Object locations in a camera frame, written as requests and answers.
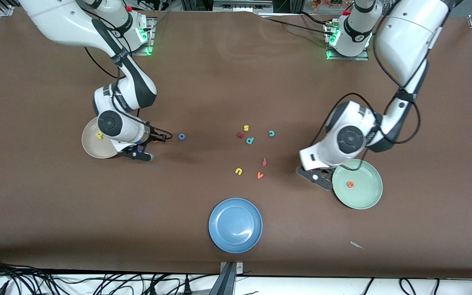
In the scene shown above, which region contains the black cable on table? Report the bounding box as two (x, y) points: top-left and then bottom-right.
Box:
(300, 11), (335, 26)
(261, 16), (335, 36)

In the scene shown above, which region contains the aluminium frame profile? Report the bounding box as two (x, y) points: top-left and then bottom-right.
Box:
(213, 0), (274, 13)

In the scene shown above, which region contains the blue round plate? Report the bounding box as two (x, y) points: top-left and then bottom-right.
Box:
(209, 198), (263, 254)

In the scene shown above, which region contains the grey metal camera stand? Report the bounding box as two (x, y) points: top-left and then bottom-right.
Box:
(208, 261), (245, 295)

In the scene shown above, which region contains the black cable tangle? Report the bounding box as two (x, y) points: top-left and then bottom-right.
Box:
(0, 256), (220, 295)

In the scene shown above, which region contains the green round plate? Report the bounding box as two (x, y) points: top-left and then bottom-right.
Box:
(332, 159), (383, 210)

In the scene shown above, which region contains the orange decoration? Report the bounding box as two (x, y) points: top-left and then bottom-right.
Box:
(311, 0), (345, 9)

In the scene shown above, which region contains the beige brown round plate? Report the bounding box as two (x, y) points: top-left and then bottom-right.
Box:
(81, 117), (118, 159)

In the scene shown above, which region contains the brown table cover sheet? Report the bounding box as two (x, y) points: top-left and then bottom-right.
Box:
(0, 7), (472, 279)

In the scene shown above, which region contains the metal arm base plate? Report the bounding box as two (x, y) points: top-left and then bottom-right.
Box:
(110, 16), (155, 56)
(326, 23), (370, 61)

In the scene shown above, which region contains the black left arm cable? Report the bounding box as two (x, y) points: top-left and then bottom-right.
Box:
(310, 41), (422, 162)

